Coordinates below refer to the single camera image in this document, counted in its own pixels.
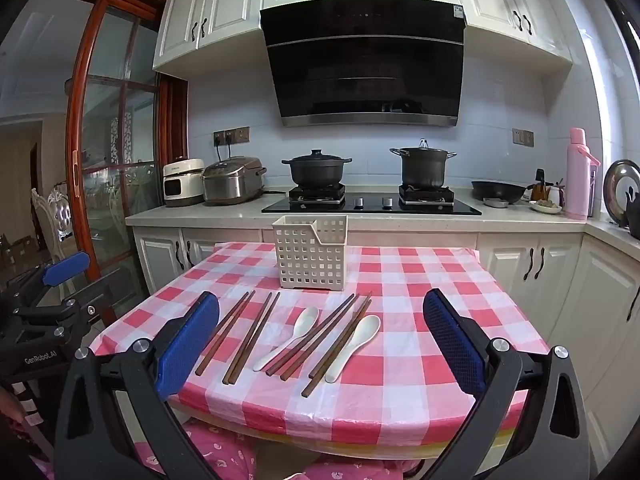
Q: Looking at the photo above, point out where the tall dark stock pot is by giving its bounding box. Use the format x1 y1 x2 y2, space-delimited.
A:
390 139 457 190

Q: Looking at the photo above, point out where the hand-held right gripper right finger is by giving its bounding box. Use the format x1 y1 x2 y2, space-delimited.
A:
422 287 593 480

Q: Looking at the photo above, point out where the white small kitchen appliance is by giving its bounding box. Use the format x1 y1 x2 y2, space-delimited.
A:
162 158 206 208

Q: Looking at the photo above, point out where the glass pot lid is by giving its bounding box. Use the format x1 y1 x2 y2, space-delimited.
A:
603 160 640 228

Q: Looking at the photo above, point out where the white perforated plastic basket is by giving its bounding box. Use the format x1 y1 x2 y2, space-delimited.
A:
272 214 349 292

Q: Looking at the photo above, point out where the ornate white chair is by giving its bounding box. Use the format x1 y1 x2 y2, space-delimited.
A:
31 187 81 256

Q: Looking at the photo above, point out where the speckled white countertop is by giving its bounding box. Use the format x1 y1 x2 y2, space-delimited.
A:
125 187 640 251

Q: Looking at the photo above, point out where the white ceramic spoon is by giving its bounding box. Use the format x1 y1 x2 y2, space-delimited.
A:
325 314 382 384
252 306 320 373

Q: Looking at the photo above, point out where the wooden glass sliding door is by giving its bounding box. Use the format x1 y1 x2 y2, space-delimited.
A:
65 0 188 311

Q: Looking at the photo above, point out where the red white checked tablecloth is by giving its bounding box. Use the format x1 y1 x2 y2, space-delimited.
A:
90 241 551 448

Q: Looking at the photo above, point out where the pink printed cloth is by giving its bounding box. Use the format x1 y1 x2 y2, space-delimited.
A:
135 420 416 480

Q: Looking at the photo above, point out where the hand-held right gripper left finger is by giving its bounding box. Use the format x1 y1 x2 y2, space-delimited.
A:
54 290 221 480

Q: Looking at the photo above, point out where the silver rice cooker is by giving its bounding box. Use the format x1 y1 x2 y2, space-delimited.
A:
202 156 267 206

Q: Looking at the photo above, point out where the black casserole pot with lid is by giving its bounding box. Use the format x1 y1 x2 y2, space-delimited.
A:
281 149 352 187

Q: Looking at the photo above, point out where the pink thermos flask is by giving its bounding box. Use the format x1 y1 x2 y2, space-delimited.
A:
566 127 601 221

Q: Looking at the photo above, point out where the black frying pan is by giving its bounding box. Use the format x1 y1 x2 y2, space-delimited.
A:
471 180 528 203

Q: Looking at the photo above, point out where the person's left hand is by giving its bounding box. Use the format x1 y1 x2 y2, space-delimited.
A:
0 389 23 428

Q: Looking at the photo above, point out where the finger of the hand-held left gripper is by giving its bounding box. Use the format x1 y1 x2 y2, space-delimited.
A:
60 269 123 321
15 251 92 301

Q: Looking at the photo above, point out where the black range hood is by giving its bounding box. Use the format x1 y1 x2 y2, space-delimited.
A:
260 0 468 128

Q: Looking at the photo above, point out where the black glass gas hob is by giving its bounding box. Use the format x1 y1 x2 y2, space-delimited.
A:
261 184 482 216

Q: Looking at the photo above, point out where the gold wall socket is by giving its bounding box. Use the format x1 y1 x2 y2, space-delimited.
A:
213 126 250 147

